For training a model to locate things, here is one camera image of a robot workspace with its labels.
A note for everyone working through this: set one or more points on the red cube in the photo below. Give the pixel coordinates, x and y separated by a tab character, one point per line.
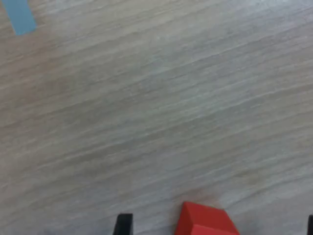
205	220

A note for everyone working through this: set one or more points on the blue tape marker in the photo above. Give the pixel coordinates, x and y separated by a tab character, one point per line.
20	17

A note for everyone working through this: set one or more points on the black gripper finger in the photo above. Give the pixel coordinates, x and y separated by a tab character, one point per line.
310	226
123	225

